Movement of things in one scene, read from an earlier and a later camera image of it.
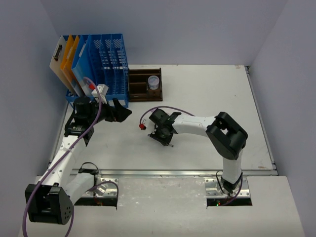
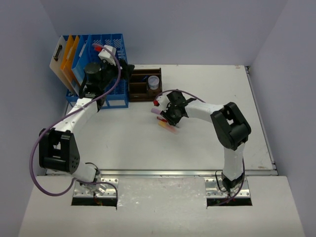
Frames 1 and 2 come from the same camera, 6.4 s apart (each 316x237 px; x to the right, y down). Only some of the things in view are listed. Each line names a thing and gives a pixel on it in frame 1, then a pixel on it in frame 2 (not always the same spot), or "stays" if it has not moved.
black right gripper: [165, 140] → [171, 120]
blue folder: [82, 67] stays
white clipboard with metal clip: [56, 63] stays
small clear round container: [153, 82] stays
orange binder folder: [68, 58] stays
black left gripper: [112, 112] → [122, 68]
